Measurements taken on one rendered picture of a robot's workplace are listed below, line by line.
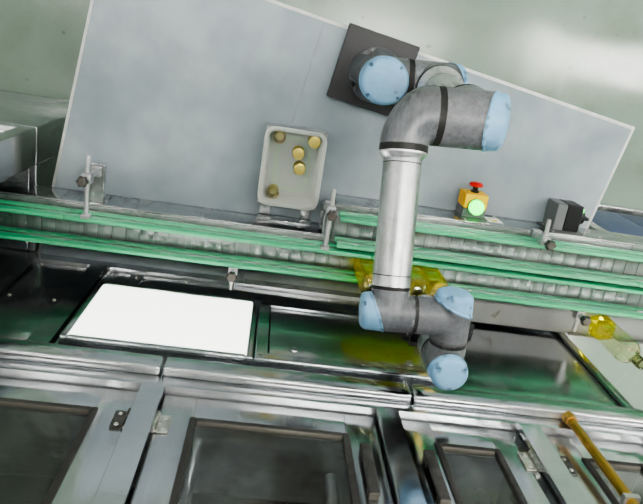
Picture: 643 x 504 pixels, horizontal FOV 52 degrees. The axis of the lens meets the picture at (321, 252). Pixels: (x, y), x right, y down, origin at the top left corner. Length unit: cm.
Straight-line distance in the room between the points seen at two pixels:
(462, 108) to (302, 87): 73
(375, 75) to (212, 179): 59
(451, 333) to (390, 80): 68
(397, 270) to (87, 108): 109
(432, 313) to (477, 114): 39
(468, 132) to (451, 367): 45
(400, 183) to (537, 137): 87
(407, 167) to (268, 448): 60
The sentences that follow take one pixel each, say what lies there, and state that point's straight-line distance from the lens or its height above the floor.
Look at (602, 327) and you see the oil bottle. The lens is 209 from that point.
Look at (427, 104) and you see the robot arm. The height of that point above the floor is 142.
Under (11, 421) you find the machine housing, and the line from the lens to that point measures 137.
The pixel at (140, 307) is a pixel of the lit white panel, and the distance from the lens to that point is 171.
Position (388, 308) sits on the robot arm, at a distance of 126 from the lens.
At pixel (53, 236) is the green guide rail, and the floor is 92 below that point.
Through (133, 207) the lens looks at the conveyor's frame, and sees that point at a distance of 190.
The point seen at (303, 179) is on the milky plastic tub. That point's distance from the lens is 193.
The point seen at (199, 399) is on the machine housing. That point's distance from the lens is 143.
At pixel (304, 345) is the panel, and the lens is 161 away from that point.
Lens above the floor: 266
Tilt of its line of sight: 71 degrees down
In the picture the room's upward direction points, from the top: 171 degrees clockwise
